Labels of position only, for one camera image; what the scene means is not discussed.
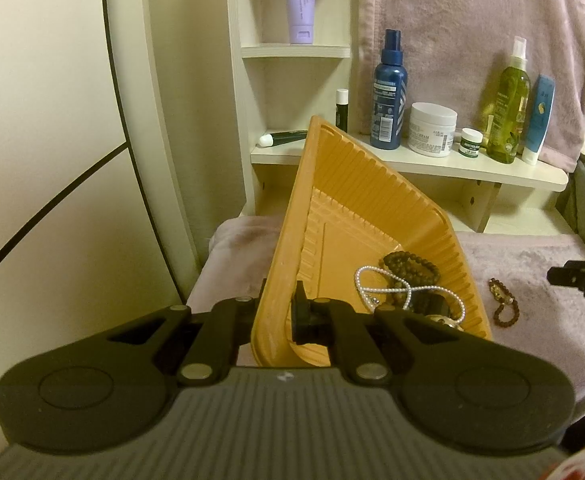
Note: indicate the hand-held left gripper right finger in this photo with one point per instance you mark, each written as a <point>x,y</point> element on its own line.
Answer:
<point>300,316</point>

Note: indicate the white wooden shelf unit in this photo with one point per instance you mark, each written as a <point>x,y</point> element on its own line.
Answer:
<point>472,167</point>

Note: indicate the orange plastic tray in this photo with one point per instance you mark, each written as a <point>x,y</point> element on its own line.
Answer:
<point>352,185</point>

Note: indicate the dark blue spray bottle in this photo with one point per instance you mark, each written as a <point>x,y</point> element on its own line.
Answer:
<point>387,100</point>

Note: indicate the white curved frame dark edge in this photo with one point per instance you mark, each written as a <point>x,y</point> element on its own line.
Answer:
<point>147,110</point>

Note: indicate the small white cream jar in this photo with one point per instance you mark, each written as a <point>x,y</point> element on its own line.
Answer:
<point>470,144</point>

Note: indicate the green spray bottle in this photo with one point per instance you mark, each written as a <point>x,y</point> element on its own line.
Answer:
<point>509,105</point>

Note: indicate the blue and white tube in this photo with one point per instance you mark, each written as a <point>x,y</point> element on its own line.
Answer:
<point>539,115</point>

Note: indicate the dark green tube white cap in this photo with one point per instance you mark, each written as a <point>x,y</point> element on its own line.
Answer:
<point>287,136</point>

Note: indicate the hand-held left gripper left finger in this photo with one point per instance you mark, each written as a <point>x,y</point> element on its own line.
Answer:
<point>237,321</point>

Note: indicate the large white cream jar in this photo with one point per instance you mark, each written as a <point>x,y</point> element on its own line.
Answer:
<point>432,130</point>

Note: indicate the hanging pink towel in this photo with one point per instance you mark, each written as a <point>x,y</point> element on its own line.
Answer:
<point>447,20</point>

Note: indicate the black white lip balm stick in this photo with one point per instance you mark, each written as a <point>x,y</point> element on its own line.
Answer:
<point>342,110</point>

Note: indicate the flat pink towel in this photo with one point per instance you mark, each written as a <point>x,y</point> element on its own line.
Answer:
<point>532,360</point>

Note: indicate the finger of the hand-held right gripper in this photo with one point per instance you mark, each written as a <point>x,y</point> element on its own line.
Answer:
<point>564,274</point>

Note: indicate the purple cosmetic tube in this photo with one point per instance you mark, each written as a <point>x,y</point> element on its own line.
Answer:
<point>300,5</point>

